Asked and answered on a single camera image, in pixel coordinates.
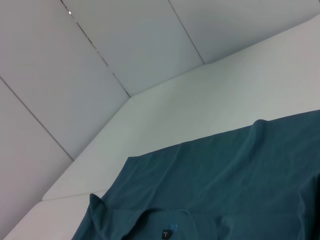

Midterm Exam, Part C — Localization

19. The teal T-shirt with FREE print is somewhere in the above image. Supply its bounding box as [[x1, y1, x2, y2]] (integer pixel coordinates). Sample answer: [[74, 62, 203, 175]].
[[71, 109, 320, 240]]

